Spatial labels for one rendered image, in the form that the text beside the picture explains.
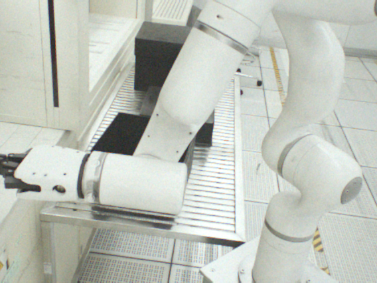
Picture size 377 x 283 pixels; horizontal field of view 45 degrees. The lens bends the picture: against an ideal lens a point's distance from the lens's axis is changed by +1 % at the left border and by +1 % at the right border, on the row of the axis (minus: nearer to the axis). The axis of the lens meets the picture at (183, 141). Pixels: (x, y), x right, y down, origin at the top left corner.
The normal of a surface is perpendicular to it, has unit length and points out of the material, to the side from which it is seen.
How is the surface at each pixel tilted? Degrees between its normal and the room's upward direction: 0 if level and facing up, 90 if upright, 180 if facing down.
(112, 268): 0
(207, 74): 75
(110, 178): 53
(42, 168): 6
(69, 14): 90
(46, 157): 4
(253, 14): 88
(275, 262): 90
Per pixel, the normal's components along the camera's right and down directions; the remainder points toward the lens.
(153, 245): 0.10, -0.86
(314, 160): -0.47, -0.50
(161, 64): -0.07, 0.49
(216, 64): 0.14, 0.29
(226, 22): -0.11, 0.14
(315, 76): -0.28, 0.50
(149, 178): 0.01, -0.33
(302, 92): -0.64, 0.51
